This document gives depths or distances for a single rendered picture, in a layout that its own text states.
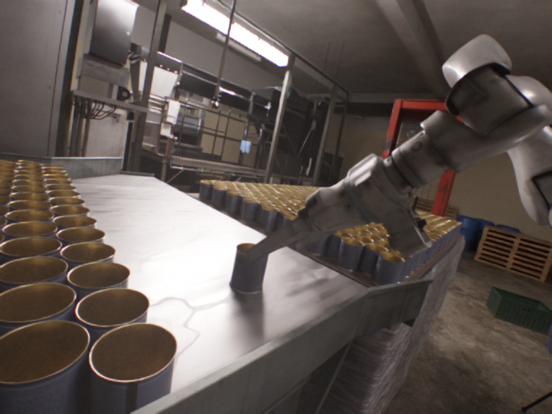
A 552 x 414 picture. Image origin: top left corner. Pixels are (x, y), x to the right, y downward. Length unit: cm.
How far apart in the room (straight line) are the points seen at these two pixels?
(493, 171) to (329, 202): 945
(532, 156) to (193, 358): 62
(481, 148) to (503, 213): 936
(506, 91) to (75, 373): 45
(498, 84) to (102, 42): 261
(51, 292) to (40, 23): 265
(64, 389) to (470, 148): 41
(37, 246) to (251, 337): 35
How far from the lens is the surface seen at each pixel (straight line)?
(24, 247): 51
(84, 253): 49
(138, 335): 31
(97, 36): 269
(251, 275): 50
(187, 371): 37
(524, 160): 59
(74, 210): 68
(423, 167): 32
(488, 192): 968
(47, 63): 286
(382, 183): 32
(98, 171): 153
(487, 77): 33
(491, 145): 31
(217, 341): 40
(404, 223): 33
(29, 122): 284
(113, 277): 42
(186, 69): 362
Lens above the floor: 134
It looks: 8 degrees down
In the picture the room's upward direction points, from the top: 12 degrees clockwise
